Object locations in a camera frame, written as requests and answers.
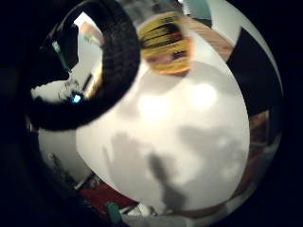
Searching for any yellow black-striped can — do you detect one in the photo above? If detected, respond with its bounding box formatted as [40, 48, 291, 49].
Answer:
[137, 11, 194, 76]

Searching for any black chair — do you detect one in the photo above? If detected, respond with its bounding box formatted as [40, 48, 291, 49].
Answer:
[226, 27, 284, 118]

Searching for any green bottle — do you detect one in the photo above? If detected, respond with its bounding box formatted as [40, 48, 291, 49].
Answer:
[105, 201, 123, 225]

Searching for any red box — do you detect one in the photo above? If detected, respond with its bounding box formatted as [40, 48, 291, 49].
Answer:
[79, 183, 137, 213]

